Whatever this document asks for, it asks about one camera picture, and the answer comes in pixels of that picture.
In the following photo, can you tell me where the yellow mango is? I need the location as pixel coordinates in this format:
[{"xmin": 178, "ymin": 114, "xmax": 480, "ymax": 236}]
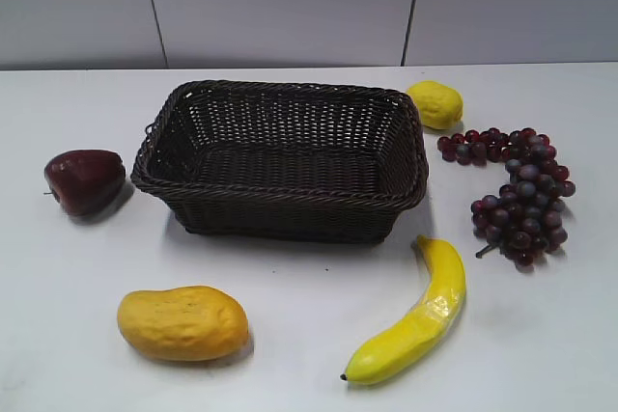
[{"xmin": 117, "ymin": 286, "xmax": 250, "ymax": 362}]

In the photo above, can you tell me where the dark woven wicker basket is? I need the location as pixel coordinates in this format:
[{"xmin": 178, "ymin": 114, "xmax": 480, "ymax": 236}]
[{"xmin": 130, "ymin": 80, "xmax": 429, "ymax": 243}]

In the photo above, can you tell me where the yellow lemon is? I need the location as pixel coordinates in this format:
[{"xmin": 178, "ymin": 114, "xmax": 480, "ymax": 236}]
[{"xmin": 407, "ymin": 80, "xmax": 464, "ymax": 130}]

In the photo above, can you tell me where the yellow banana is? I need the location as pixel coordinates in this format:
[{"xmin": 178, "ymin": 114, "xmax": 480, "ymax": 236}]
[{"xmin": 340, "ymin": 235, "xmax": 466, "ymax": 385}]

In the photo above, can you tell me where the purple grape bunch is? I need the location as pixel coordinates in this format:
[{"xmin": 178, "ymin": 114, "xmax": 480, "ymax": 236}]
[{"xmin": 436, "ymin": 127, "xmax": 576, "ymax": 267}]

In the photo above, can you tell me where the dark red apple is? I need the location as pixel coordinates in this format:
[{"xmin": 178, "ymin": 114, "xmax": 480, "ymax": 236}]
[{"xmin": 43, "ymin": 150, "xmax": 126, "ymax": 217}]

